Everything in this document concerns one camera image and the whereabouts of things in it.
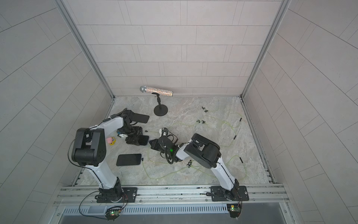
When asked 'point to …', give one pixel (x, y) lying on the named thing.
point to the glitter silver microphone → (144, 88)
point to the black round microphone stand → (160, 110)
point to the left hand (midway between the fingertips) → (145, 134)
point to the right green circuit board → (234, 209)
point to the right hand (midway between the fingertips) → (149, 143)
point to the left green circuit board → (113, 213)
